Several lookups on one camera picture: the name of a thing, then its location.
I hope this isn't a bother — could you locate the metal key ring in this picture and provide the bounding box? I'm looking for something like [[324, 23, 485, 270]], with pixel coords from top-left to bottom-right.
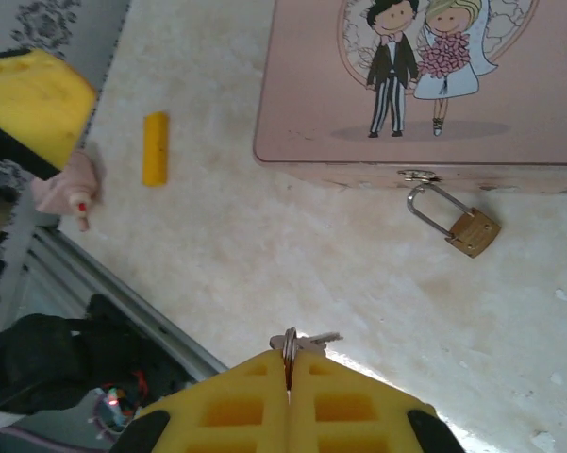
[[282, 327, 299, 393]]

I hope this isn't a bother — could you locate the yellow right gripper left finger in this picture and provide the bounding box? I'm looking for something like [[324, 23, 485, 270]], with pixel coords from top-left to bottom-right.
[[108, 348, 292, 453]]

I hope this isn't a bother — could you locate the pink wedding couple tin box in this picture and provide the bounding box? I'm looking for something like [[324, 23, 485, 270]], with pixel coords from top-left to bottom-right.
[[253, 0, 567, 197]]

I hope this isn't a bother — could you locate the aluminium frame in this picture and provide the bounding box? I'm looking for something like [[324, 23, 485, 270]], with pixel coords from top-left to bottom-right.
[[25, 0, 230, 383]]

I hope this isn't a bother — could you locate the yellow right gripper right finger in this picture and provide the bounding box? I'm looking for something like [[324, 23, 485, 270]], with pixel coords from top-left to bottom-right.
[[287, 348, 463, 453]]

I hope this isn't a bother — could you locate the small silver key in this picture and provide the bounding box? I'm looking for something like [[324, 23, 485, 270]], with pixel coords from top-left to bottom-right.
[[269, 329, 344, 353]]

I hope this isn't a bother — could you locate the pink plastic toy with crank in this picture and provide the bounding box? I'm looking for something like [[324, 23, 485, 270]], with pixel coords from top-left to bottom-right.
[[30, 149, 101, 232]]

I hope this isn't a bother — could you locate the yellow foam block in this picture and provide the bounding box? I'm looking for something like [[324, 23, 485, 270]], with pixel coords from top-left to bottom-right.
[[142, 111, 170, 188]]

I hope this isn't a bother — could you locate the small brass padlock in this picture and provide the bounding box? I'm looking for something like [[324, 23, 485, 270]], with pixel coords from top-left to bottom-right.
[[407, 182, 502, 260]]

